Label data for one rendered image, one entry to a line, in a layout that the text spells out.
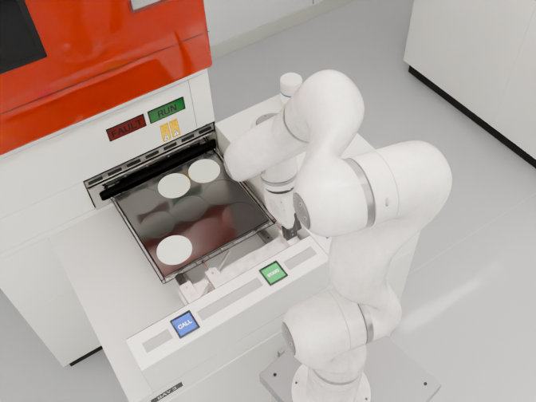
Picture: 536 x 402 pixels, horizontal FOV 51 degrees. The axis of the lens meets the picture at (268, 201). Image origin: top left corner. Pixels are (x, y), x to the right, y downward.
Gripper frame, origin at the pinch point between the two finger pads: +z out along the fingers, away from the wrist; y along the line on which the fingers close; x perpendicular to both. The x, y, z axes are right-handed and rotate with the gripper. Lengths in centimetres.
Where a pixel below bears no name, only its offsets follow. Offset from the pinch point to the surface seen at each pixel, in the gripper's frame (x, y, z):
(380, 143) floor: 119, -108, 91
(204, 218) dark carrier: -9.5, -34.6, 14.7
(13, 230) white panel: -58, -61, 8
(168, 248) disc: -23.1, -31.3, 15.3
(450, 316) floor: 76, -14, 111
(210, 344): -27.5, -0.5, 23.1
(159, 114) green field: -7, -57, -10
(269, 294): -9.1, 0.9, 16.1
